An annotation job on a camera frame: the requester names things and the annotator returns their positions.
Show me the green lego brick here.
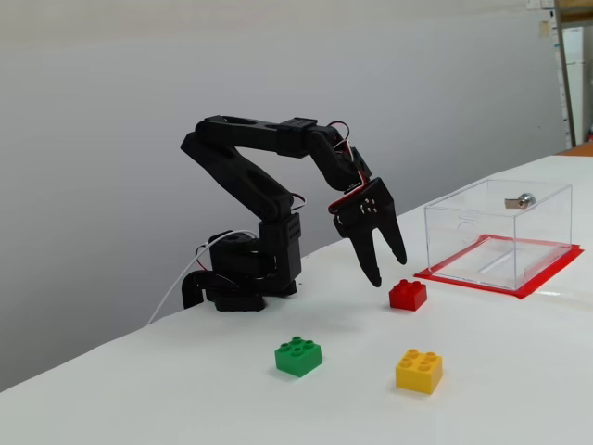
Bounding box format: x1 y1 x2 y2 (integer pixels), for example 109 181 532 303
273 335 323 378

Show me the brown wooden table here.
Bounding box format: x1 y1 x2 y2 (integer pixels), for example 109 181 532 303
554 141 593 159

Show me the gripper servo wire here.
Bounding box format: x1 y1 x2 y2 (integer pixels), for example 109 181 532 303
327 175 372 215

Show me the grey metal shelf post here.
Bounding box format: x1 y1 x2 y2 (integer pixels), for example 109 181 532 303
553 0 578 149

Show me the red tape frame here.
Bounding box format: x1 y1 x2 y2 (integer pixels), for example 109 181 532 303
413 234 585 300

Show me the looped wrist servo wire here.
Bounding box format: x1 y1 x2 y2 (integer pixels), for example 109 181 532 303
327 121 354 155

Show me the red lego brick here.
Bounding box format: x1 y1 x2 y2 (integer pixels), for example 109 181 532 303
387 278 428 312

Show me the silver metal box lock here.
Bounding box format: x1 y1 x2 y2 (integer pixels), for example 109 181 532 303
503 192 537 211

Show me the transparent plastic box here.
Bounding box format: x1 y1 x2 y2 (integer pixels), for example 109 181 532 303
423 178 574 292

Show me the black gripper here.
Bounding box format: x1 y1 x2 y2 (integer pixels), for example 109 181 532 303
328 146 409 289

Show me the white cable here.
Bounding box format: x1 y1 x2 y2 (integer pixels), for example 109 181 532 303
146 230 258 326

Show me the yellow lego brick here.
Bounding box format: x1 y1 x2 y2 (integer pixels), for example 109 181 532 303
394 348 444 396

